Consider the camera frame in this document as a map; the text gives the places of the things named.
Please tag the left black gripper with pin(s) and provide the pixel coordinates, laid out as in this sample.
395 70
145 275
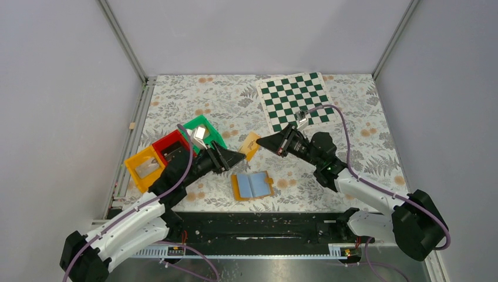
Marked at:
222 159

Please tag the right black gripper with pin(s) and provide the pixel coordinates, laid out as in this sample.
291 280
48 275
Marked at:
280 143

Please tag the gold credit card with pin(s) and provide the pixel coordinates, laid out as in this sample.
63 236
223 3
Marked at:
249 146

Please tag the orange card holder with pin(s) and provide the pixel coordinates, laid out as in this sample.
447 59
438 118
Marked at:
251 186

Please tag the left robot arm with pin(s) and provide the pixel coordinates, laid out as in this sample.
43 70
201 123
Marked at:
94 255

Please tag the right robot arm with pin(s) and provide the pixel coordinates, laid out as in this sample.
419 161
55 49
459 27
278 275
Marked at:
412 222

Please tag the black card in red bin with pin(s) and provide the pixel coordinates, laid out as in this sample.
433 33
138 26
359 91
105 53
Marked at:
173 151

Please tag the silver card in yellow bin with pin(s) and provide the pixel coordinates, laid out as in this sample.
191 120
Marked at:
148 167

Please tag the green white chessboard mat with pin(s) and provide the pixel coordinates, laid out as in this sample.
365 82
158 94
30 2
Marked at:
283 96

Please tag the red plastic bin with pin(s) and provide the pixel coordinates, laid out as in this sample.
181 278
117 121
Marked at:
174 136

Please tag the yellow plastic bin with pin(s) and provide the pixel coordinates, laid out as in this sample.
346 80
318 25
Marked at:
131 163

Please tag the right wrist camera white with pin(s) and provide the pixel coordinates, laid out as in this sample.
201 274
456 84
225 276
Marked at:
302 119

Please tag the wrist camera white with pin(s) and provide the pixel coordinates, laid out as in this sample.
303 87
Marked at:
196 136
302 119

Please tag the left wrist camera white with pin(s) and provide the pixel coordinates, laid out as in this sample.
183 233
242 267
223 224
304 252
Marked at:
196 136

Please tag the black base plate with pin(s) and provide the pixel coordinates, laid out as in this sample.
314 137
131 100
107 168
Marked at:
263 234

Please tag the aluminium rail front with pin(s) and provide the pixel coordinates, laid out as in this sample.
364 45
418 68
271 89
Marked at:
169 249

